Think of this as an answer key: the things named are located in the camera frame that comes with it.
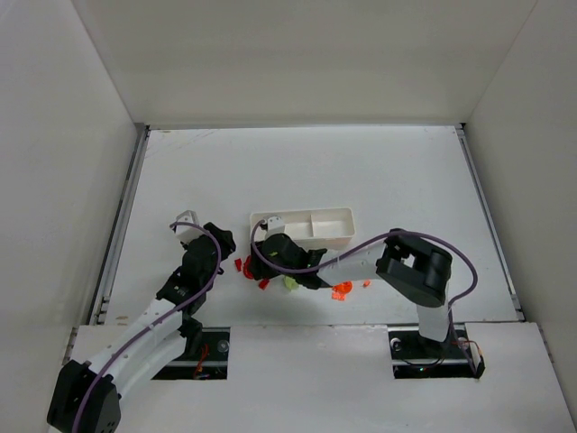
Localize lime green lego brick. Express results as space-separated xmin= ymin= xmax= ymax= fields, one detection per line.
xmin=283 ymin=276 xmax=299 ymax=291

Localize red curved lego piece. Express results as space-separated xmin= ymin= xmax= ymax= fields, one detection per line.
xmin=243 ymin=255 xmax=254 ymax=280

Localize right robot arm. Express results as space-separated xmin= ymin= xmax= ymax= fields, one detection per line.
xmin=249 ymin=229 xmax=453 ymax=343

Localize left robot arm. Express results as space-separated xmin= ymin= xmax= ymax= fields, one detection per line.
xmin=47 ymin=221 xmax=236 ymax=432

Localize white divided sorting tray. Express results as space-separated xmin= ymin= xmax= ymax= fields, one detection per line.
xmin=250 ymin=207 xmax=355 ymax=250

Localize orange round lego piece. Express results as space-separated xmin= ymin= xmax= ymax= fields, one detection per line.
xmin=332 ymin=281 xmax=353 ymax=295

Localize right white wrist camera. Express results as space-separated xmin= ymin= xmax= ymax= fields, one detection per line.
xmin=260 ymin=216 xmax=286 ymax=236

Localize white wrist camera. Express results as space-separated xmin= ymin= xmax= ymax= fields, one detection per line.
xmin=260 ymin=216 xmax=286 ymax=236
xmin=169 ymin=210 xmax=203 ymax=244

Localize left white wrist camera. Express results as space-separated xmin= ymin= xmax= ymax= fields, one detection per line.
xmin=169 ymin=210 xmax=203 ymax=244

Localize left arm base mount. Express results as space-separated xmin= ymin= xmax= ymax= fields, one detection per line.
xmin=153 ymin=327 xmax=231 ymax=381

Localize left aluminium frame rail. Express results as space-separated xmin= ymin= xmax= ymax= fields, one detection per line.
xmin=83 ymin=123 xmax=150 ymax=325

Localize aluminium frame rail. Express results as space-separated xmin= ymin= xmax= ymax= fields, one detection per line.
xmin=455 ymin=123 xmax=526 ymax=322
xmin=83 ymin=123 xmax=150 ymax=325

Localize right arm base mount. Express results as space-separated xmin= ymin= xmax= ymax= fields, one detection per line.
xmin=388 ymin=325 xmax=486 ymax=379

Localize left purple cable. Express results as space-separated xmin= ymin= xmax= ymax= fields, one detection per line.
xmin=67 ymin=221 xmax=223 ymax=429

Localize purple cable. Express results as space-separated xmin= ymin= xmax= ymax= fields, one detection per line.
xmin=67 ymin=221 xmax=223 ymax=429
xmin=250 ymin=219 xmax=479 ymax=375

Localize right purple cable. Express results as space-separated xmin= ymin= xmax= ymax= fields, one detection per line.
xmin=250 ymin=219 xmax=479 ymax=375

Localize right aluminium frame rail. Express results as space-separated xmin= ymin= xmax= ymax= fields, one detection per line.
xmin=455 ymin=123 xmax=526 ymax=322

